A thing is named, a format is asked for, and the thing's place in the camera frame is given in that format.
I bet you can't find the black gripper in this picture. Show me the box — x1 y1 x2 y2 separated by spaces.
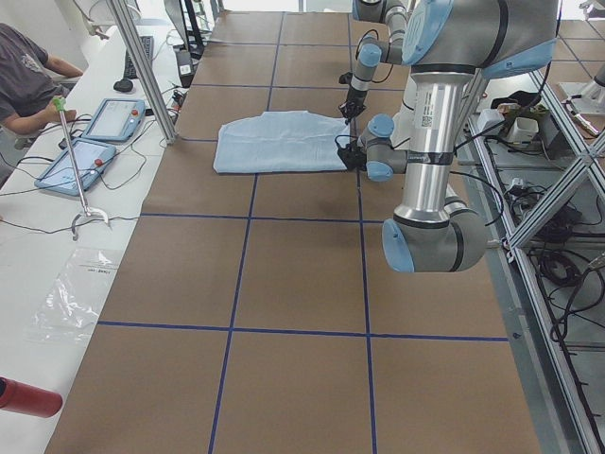
338 72 368 117
335 135 367 171

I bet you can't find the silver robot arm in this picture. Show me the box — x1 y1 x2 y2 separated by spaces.
338 0 416 124
338 1 558 272

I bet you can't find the light blue button shirt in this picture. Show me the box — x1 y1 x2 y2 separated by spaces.
214 111 349 173

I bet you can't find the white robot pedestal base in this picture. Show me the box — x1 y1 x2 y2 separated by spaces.
391 79 416 148

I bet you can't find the blue teach pendant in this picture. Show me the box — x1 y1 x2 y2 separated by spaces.
33 137 118 198
81 98 146 143

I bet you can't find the black computer mouse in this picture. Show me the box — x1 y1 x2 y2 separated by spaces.
113 79 133 93

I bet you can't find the person in grey shirt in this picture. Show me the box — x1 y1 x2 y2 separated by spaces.
1 24 83 135

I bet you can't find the lower blue teach pendant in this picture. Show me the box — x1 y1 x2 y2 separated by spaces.
33 137 118 198

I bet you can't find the clear plastic bag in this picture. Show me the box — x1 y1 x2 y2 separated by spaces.
25 248 123 345

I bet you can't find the upper blue teach pendant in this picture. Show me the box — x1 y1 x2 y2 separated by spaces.
81 98 146 143

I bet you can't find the black keyboard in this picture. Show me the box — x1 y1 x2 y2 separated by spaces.
122 35 156 80

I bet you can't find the aluminium frame post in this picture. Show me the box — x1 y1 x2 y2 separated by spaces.
108 0 177 145

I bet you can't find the red cylindrical bottle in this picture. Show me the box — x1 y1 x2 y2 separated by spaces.
1 377 63 418

